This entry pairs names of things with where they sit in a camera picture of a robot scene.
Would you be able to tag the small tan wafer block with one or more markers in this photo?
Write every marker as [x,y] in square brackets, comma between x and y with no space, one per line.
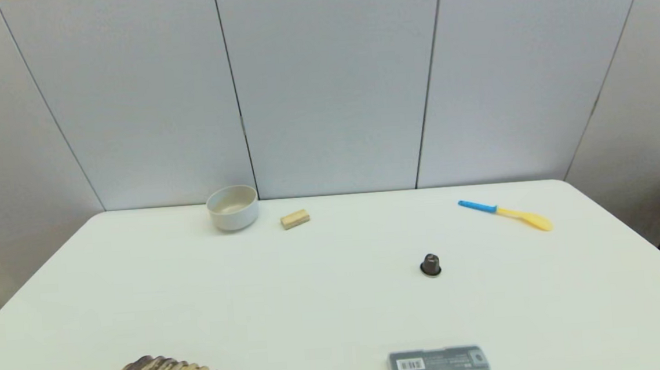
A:
[295,219]

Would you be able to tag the white ceramic bowl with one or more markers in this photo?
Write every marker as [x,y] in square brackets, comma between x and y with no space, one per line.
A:
[233,212]

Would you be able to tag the dark brown coffee capsule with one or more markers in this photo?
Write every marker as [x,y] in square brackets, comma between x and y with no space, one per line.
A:
[430,265]

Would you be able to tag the grey plastic case with barcode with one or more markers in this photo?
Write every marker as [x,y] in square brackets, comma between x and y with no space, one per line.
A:
[438,366]

